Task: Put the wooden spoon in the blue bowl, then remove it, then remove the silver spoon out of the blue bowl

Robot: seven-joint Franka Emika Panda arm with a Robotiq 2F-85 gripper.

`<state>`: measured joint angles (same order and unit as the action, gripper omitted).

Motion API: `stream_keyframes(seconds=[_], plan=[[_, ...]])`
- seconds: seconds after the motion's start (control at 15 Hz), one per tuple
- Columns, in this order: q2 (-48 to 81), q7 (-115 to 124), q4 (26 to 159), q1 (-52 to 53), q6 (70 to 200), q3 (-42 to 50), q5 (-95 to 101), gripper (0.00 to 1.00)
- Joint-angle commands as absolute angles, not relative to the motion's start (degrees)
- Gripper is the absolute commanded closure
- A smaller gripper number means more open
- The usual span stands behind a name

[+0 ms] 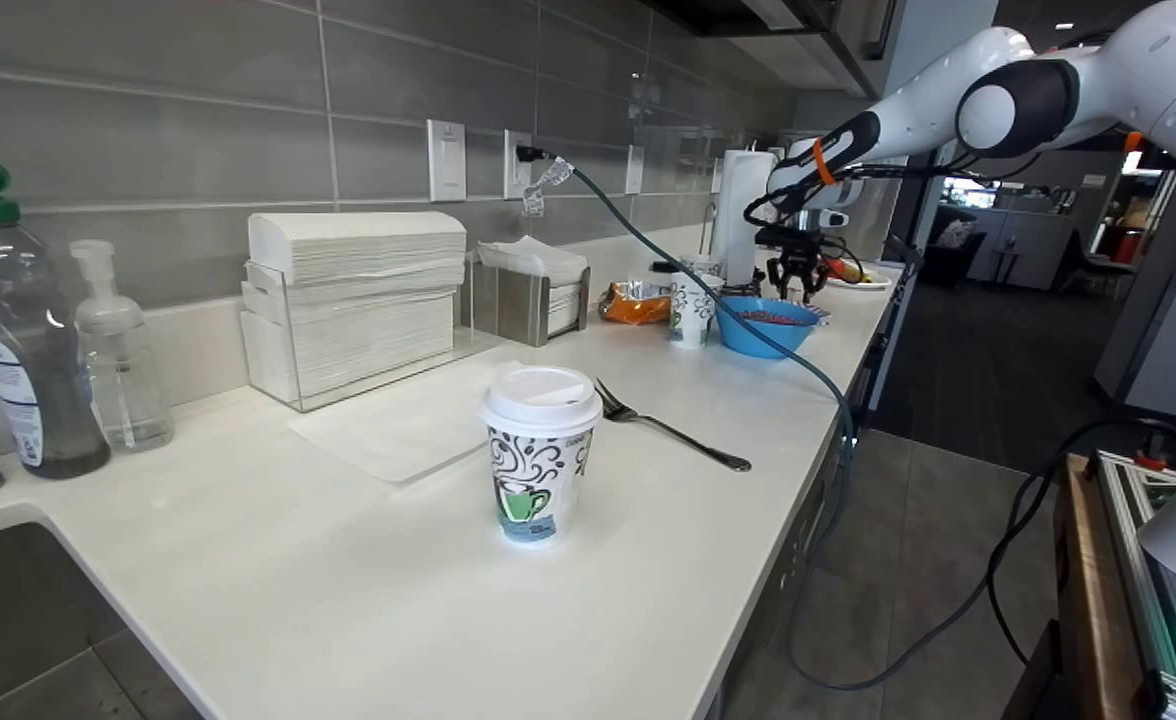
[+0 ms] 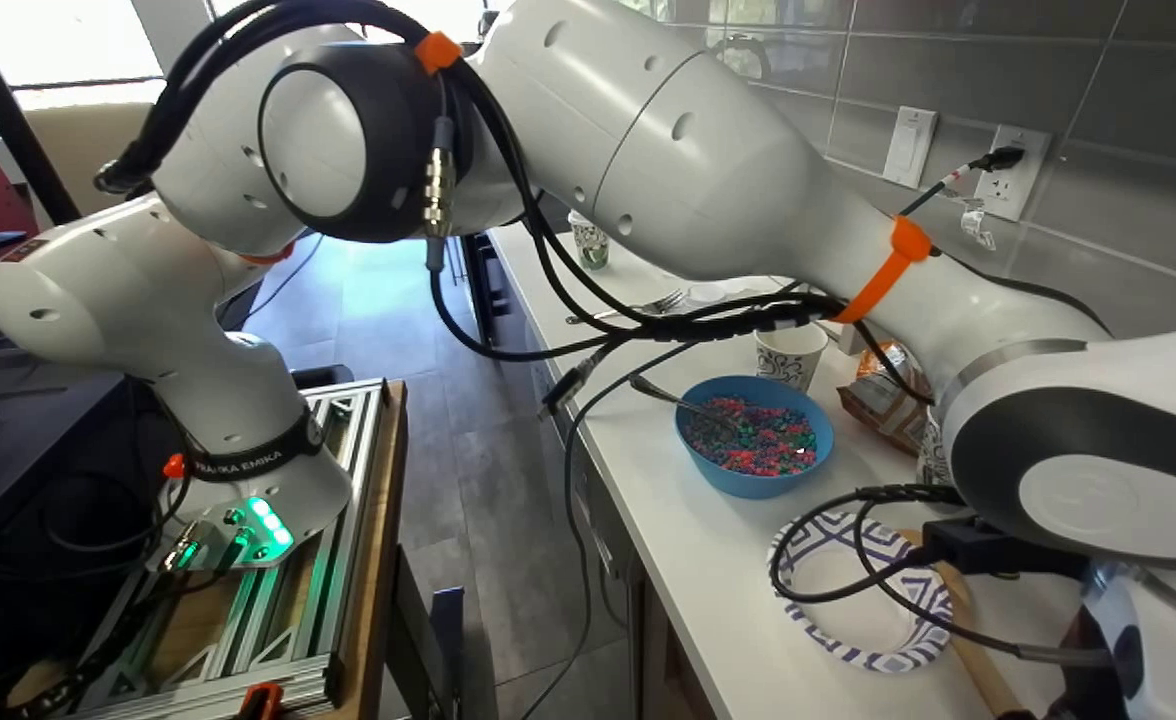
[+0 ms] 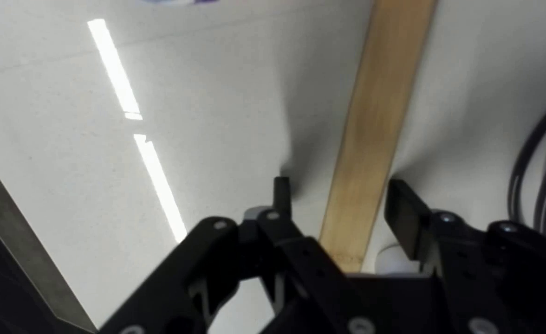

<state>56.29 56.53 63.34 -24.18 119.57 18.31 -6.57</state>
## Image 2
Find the blue patterned paper plate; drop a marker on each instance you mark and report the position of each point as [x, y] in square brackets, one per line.
[871, 649]

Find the orange snack bag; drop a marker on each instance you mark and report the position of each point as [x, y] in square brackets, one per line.
[880, 406]

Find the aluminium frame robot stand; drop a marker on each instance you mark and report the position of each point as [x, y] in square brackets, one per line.
[349, 442]

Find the white wall switch plate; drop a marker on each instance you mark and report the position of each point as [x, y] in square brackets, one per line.
[908, 145]

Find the wooden spoon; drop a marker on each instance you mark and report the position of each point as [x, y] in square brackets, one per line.
[983, 664]

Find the blue bowl with beads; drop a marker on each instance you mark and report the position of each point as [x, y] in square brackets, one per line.
[751, 480]

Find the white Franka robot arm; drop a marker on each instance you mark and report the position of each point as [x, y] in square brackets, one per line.
[694, 145]

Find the white wall outlet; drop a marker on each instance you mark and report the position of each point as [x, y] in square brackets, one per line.
[1014, 191]

